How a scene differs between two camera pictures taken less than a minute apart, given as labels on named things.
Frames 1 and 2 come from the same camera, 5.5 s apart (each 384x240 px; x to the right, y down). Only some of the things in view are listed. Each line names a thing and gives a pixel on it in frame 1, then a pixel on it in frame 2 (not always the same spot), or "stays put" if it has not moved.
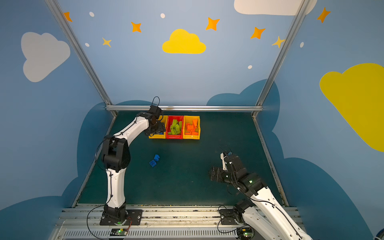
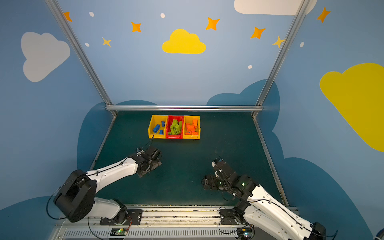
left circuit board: (118, 232) stays put
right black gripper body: (224, 173) to (210, 182)
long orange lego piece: (191, 133) stays put
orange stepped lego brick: (190, 127) stays put
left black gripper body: (159, 127) to (154, 159)
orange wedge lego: (195, 122) stays put
